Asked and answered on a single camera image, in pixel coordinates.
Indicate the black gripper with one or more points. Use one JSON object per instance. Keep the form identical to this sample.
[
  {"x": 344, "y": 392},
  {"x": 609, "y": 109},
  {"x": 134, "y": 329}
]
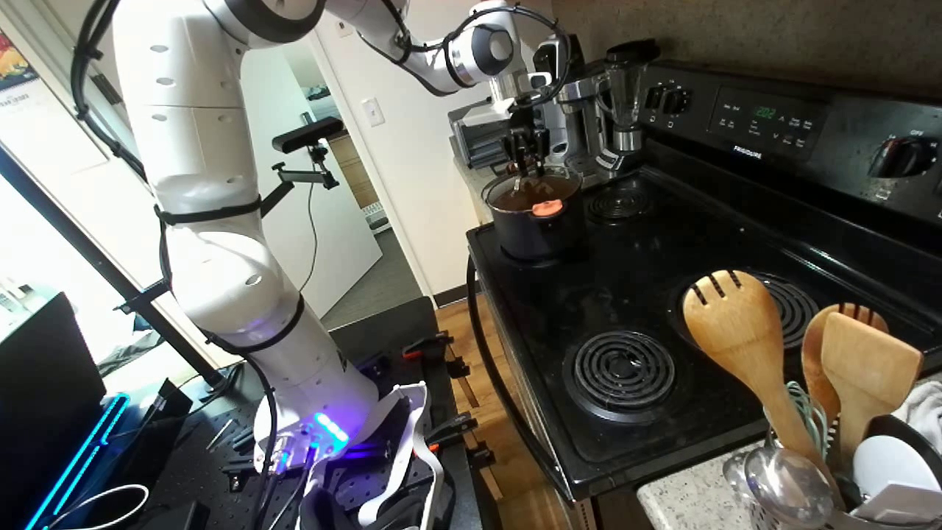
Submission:
[{"x": 524, "y": 137}]

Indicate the glass pot lid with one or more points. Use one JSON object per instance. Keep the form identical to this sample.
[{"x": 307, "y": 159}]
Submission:
[{"x": 522, "y": 193}]

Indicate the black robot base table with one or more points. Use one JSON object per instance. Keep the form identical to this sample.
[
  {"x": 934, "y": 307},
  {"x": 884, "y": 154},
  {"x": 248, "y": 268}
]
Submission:
[{"x": 212, "y": 489}]

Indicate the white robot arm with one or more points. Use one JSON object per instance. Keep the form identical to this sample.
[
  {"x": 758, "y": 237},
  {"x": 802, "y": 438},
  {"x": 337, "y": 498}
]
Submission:
[{"x": 181, "y": 81}]

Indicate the dark pot copper interior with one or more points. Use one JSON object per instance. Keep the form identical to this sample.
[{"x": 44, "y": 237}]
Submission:
[{"x": 532, "y": 234}]

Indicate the toaster oven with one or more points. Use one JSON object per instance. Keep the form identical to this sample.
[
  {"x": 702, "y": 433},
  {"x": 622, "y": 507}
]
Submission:
[{"x": 478, "y": 134}]

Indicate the silver black blender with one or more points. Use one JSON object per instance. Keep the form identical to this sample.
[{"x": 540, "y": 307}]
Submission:
[{"x": 593, "y": 127}]

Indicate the slotted wooden spoon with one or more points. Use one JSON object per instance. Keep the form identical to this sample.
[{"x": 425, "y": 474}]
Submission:
[{"x": 733, "y": 318}]

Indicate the black electric stove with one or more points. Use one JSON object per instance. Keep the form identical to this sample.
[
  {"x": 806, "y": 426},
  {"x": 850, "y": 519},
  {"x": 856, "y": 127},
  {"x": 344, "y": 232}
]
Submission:
[{"x": 822, "y": 195}]

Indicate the wooden fork spoon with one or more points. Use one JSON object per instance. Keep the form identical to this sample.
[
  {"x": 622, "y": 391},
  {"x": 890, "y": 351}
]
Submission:
[{"x": 809, "y": 351}]

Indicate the wooden spatula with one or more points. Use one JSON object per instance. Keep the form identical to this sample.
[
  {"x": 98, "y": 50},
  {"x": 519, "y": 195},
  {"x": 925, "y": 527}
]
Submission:
[{"x": 868, "y": 370}]

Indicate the metal utensil holder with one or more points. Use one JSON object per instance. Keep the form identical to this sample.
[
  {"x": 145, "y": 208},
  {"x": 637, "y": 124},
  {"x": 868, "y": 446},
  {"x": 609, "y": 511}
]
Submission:
[{"x": 783, "y": 489}]

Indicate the blue black case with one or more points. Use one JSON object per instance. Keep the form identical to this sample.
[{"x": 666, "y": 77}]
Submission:
[{"x": 60, "y": 430}]

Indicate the black camera on stand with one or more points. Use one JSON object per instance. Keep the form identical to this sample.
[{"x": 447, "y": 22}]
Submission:
[{"x": 312, "y": 142}]

